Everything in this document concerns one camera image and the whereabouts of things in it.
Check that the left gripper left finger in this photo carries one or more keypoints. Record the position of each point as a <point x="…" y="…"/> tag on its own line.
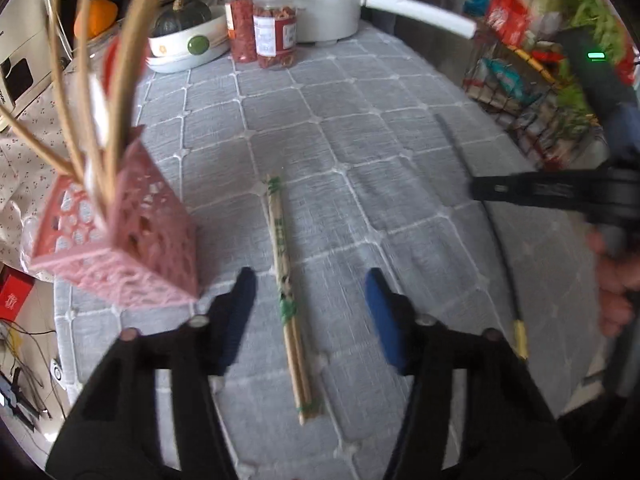
<point x="229" y="314"/>

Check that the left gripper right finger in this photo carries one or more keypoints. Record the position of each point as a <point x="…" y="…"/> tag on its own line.
<point x="393" y="318"/>

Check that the pink perforated utensil basket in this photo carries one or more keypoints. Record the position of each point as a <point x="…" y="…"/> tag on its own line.
<point x="142" y="255"/>

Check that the disposable chopsticks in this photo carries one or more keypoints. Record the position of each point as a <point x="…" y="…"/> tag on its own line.
<point x="306" y="406"/>

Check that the black chopstick gold band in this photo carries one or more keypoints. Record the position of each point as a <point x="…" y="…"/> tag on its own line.
<point x="519" y="327"/>

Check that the person's right hand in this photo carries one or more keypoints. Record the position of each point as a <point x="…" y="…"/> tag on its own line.
<point x="616" y="279"/>

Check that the grey quilted table cloth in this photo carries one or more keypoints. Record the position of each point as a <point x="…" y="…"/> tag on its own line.
<point x="368" y="181"/>

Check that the red box on floor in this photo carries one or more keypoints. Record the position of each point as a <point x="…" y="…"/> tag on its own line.
<point x="15" y="286"/>

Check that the floral table cloth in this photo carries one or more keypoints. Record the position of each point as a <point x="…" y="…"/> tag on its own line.
<point x="26" y="181"/>

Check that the white bowl with green knob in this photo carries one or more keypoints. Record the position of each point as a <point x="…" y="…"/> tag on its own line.
<point x="192" y="47"/>

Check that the short labelled snack jar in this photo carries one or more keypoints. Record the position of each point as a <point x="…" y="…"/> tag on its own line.
<point x="275" y="32"/>

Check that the tall red-filled jar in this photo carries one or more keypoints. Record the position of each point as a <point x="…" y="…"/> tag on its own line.
<point x="240" y="25"/>

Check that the dark green pumpkin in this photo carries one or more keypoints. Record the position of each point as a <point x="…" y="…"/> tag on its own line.
<point x="182" y="15"/>

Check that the cream air fryer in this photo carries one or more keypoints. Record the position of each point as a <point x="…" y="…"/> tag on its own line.
<point x="25" y="62"/>

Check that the large orange on jar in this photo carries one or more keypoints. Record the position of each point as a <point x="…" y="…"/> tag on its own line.
<point x="102" y="16"/>

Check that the wire rack with vegetables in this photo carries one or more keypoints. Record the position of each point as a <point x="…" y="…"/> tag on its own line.
<point x="519" y="75"/>

